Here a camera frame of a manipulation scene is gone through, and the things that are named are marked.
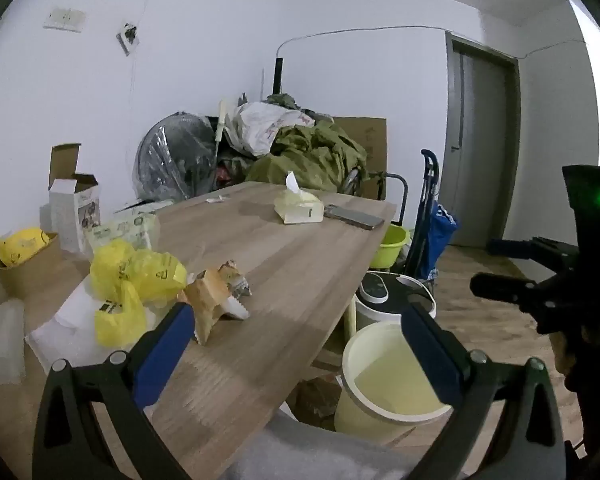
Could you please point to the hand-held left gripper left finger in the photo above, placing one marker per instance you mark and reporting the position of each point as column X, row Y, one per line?
column 162, row 355

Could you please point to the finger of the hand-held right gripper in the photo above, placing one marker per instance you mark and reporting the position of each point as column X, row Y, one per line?
column 500, row 289
column 510, row 248

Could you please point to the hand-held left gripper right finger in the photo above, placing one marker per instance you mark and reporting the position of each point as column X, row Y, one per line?
column 430, row 350

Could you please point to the pale yellow bucket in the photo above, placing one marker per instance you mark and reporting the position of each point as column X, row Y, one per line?
column 395, row 385

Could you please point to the brown paper wrapper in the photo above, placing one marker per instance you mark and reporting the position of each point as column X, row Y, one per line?
column 211, row 292

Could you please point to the clear plastic sleeve packet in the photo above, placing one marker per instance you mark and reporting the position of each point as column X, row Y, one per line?
column 5, row 342

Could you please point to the person's right forearm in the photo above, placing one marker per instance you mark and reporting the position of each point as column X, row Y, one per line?
column 597, row 410

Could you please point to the white rice cooker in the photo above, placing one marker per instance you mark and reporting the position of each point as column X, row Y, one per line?
column 380, row 292

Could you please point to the blue shopping trolley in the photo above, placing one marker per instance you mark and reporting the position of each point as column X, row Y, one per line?
column 432, row 230

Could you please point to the yellow plastic bag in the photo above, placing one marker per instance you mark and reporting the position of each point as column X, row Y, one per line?
column 130, row 280

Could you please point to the white paper sheet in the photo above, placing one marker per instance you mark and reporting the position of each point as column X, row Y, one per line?
column 65, row 325

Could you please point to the grey door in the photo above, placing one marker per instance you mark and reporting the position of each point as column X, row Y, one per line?
column 482, row 150

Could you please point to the green plastic basin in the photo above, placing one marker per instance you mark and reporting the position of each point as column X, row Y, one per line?
column 387, row 247

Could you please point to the green and white wipes packet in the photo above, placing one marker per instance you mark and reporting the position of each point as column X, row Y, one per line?
column 125, row 227

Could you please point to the grey cloth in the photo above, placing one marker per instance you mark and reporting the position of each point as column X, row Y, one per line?
column 320, row 452

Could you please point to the smartphone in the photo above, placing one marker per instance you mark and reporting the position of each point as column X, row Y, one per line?
column 352, row 216

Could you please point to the small white scrap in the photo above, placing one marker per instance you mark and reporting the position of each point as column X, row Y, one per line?
column 215, row 199

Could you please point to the brown cardboard sheet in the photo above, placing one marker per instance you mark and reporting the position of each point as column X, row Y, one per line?
column 372, row 145

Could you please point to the open white cardboard box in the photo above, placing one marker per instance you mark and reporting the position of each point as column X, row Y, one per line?
column 75, row 205

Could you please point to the yellow tissue pack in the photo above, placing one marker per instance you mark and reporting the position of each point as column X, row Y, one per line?
column 300, row 205

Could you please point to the fan wrapped in plastic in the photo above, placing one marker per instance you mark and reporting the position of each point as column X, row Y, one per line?
column 175, row 155

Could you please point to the olive green cloth pile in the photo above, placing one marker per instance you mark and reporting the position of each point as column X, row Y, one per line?
column 310, row 157

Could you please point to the white stick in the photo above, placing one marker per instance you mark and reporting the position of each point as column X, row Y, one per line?
column 222, row 130

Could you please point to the white plastic bag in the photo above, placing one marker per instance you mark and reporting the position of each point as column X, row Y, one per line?
column 260, row 127

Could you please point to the black pole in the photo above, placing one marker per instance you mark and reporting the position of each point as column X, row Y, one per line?
column 278, row 75

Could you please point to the black metal chair frame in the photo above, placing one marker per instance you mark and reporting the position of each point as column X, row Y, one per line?
column 404, row 195

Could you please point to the white wall socket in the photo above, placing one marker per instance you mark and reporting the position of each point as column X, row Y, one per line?
column 128, row 37

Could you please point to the white wall switch panel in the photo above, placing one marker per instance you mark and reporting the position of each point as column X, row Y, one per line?
column 65, row 19

